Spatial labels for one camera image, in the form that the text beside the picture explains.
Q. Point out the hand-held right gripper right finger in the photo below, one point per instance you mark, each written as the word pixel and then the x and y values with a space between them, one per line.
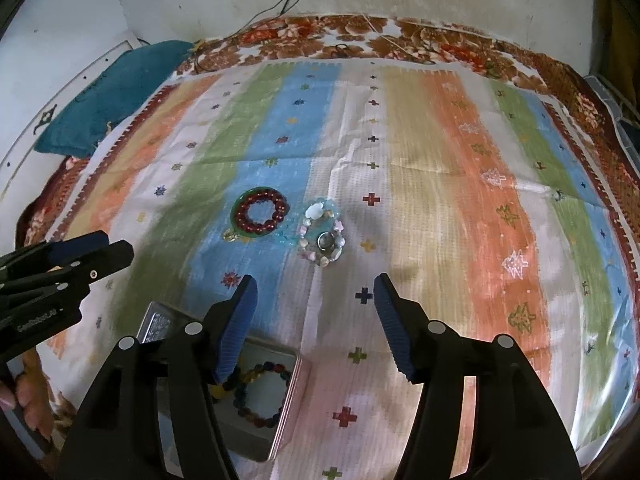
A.
pixel 395 330

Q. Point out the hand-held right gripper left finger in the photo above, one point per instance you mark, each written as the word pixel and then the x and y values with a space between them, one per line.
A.
pixel 237 330

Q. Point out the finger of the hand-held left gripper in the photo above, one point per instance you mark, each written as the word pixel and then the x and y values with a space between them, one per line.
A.
pixel 107 260
pixel 75 249

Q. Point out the green bangle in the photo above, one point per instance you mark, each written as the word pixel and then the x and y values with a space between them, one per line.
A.
pixel 239 227

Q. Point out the metal tin box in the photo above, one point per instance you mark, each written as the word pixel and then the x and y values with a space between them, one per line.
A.
pixel 260 442

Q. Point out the clear blue bangle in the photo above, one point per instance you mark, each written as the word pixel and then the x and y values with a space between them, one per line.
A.
pixel 327 205

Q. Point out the person's left hand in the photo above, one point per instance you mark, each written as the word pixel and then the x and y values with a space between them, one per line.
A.
pixel 32 402

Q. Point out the striped woven mat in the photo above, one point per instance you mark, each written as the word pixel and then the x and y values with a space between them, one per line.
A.
pixel 425 185

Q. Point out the teal cloth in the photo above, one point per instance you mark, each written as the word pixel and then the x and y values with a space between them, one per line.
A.
pixel 115 90

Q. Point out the brown floral blanket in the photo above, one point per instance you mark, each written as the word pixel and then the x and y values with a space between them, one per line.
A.
pixel 350 35

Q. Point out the clear plastic container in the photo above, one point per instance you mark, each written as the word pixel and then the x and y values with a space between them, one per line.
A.
pixel 617 110

